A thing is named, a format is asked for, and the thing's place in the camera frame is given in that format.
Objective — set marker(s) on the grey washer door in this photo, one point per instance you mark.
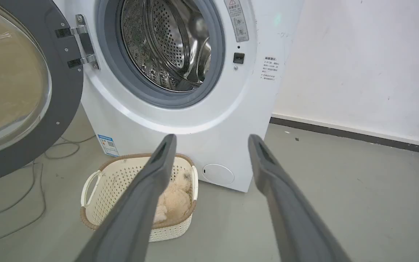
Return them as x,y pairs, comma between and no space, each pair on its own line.
20,87

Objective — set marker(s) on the beige fluffy cloth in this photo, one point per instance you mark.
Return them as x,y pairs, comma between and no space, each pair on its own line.
175,200

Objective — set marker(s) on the white front-load washing machine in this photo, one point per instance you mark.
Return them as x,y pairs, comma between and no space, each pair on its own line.
195,91

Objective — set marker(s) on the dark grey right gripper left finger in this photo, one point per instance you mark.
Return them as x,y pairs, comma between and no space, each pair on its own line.
136,211

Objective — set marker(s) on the cream perforated laundry basket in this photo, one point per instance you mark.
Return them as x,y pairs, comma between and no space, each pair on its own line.
107,193

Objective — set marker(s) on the black wall baseboard strip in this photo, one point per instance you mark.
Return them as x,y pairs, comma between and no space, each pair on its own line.
355,135

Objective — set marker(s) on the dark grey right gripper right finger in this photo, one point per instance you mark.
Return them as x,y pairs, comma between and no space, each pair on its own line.
289,214

